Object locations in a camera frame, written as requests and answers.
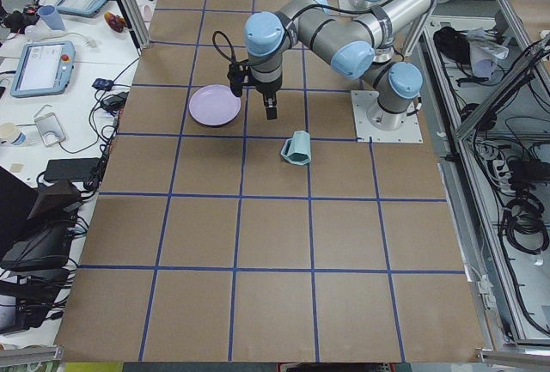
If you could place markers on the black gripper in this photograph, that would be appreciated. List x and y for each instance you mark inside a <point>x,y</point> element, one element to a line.
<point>267,88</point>

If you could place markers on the mint green faceted cup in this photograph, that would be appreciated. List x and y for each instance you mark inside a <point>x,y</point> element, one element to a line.
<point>296,150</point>

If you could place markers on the lilac plate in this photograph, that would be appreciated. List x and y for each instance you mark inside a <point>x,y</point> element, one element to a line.
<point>214,105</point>

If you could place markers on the blue plastic cup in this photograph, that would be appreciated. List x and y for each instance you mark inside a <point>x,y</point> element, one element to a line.
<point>51,17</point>

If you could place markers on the white paper cup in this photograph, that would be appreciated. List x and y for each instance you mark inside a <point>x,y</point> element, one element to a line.
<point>11,134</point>

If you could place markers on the small blue black box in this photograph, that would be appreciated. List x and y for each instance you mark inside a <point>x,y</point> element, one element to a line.
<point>103,84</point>

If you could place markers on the teach pendant near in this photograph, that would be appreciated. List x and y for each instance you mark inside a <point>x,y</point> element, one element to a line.
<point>43,69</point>

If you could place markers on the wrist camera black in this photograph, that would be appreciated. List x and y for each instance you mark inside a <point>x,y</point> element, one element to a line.
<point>238,78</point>

